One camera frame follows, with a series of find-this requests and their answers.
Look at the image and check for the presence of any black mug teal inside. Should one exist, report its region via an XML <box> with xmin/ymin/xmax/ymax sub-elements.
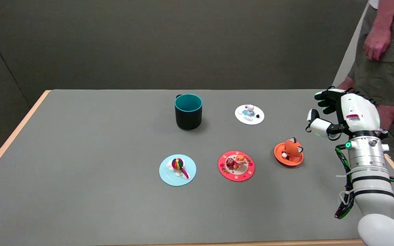
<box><xmin>174</xmin><ymin>94</ymin><xmax>203</xmax><ymax>131</ymax></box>

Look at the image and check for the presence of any orange cup lid with fox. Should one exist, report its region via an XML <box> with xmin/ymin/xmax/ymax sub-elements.
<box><xmin>274</xmin><ymin>137</ymin><xmax>304</xmax><ymax>167</ymax></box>

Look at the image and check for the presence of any red cup lid with figurines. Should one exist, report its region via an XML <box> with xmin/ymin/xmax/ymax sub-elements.
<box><xmin>218</xmin><ymin>150</ymin><xmax>255</xmax><ymax>182</ymax></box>

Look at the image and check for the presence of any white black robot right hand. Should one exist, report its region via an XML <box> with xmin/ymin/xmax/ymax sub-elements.
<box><xmin>306</xmin><ymin>87</ymin><xmax>388</xmax><ymax>140</ymax></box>

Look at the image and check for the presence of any white cup lid with figurine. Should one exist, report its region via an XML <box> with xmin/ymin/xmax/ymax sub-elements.
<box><xmin>235</xmin><ymin>104</ymin><xmax>265</xmax><ymax>125</ymax></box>

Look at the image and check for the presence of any bystander bare forearm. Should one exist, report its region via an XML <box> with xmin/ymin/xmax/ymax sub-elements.
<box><xmin>371</xmin><ymin>0</ymin><xmax>394</xmax><ymax>34</ymax></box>

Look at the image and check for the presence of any bystander bare hand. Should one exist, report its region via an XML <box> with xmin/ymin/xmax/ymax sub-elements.
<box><xmin>364</xmin><ymin>27</ymin><xmax>392</xmax><ymax>62</ymax></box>

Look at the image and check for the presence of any person in khaki shorts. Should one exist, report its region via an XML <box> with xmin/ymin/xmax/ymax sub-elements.
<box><xmin>347</xmin><ymin>5</ymin><xmax>394</xmax><ymax>106</ymax></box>

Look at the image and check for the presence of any light blue rainbow ball lid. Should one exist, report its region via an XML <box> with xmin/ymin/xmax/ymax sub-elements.
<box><xmin>159</xmin><ymin>154</ymin><xmax>197</xmax><ymax>187</ymax></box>

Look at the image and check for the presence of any green black cable bundle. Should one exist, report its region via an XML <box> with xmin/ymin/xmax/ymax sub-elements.
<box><xmin>334</xmin><ymin>143</ymin><xmax>355</xmax><ymax>220</ymax></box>

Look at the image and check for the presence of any bystander bare leg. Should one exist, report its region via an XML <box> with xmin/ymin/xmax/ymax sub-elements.
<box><xmin>377</xmin><ymin>104</ymin><xmax>394</xmax><ymax>131</ymax></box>
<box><xmin>337</xmin><ymin>77</ymin><xmax>355</xmax><ymax>91</ymax></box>

